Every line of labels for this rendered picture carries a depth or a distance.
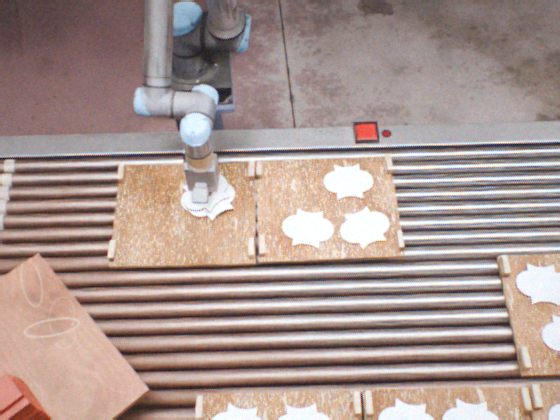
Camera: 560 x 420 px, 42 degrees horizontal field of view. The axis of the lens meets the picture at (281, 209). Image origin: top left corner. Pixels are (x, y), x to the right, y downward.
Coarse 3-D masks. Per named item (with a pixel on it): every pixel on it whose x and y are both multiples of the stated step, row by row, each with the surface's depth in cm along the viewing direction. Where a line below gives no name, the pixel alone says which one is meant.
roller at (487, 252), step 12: (408, 252) 209; (420, 252) 209; (432, 252) 209; (444, 252) 209; (456, 252) 209; (468, 252) 209; (480, 252) 209; (492, 252) 209; (504, 252) 209; (516, 252) 209; (528, 252) 209; (540, 252) 209; (552, 252) 209; (0, 264) 208; (12, 264) 208; (48, 264) 208; (60, 264) 208; (72, 264) 208; (84, 264) 208; (96, 264) 208; (108, 264) 208; (264, 264) 209; (276, 264) 210; (288, 264) 210; (300, 264) 210; (312, 264) 210
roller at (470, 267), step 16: (96, 272) 207; (112, 272) 207; (128, 272) 207; (144, 272) 206; (160, 272) 206; (176, 272) 206; (192, 272) 206; (208, 272) 206; (224, 272) 206; (240, 272) 206; (256, 272) 206; (272, 272) 206; (288, 272) 206; (304, 272) 206; (320, 272) 206; (336, 272) 206; (352, 272) 206; (368, 272) 206; (384, 272) 206; (400, 272) 206; (416, 272) 206; (432, 272) 207; (448, 272) 207; (464, 272) 207; (480, 272) 207; (496, 272) 207
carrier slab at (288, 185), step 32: (288, 160) 225; (320, 160) 225; (352, 160) 225; (384, 160) 225; (288, 192) 219; (320, 192) 219; (384, 192) 218; (288, 256) 207; (320, 256) 207; (352, 256) 207; (384, 256) 207
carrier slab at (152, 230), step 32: (128, 192) 219; (160, 192) 219; (128, 224) 213; (160, 224) 213; (192, 224) 213; (224, 224) 213; (128, 256) 207; (160, 256) 207; (192, 256) 207; (224, 256) 207
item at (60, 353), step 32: (0, 288) 191; (32, 288) 190; (64, 288) 190; (0, 320) 186; (32, 320) 186; (64, 320) 186; (0, 352) 181; (32, 352) 181; (64, 352) 181; (96, 352) 181; (32, 384) 177; (64, 384) 177; (96, 384) 177; (128, 384) 176; (64, 416) 172; (96, 416) 172
